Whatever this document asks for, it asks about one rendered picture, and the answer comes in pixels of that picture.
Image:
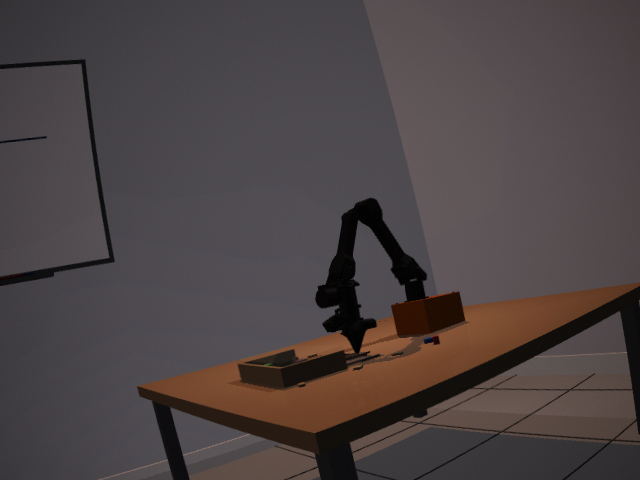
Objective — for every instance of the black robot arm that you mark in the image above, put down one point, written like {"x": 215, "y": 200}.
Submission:
{"x": 339, "y": 288}

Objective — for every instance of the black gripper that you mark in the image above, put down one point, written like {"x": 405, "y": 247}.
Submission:
{"x": 357, "y": 326}

